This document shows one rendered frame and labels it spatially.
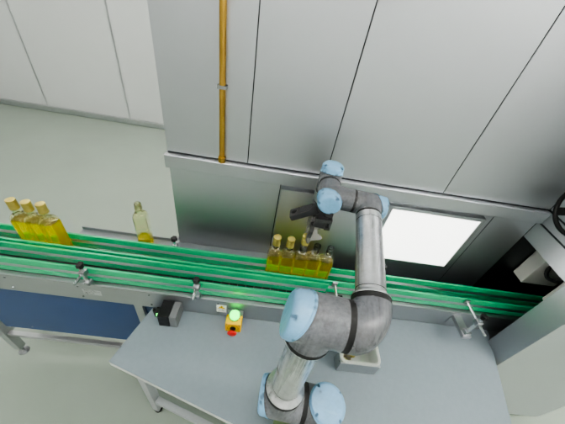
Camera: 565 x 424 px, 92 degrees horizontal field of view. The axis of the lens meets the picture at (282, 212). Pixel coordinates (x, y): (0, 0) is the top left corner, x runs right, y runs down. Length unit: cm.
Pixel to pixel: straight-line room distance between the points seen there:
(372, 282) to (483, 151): 75
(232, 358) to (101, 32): 414
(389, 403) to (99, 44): 464
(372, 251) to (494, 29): 73
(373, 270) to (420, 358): 89
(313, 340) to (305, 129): 71
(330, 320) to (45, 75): 505
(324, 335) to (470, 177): 93
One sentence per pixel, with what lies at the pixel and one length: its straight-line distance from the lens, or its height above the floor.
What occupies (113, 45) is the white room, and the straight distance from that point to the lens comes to 460.
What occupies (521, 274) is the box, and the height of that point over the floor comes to 103.
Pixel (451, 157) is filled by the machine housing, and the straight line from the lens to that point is 124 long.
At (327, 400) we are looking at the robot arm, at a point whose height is 105.
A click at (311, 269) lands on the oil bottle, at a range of 127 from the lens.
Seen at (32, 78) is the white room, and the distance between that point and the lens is 544.
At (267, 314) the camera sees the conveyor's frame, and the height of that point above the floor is 82.
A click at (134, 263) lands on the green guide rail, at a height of 94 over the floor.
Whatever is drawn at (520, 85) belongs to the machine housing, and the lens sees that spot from 122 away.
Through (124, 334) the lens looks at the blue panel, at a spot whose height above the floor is 39.
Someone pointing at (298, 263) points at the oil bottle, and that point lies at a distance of 123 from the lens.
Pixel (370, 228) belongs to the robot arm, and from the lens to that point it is 80.
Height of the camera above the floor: 198
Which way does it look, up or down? 40 degrees down
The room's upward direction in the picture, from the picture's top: 11 degrees clockwise
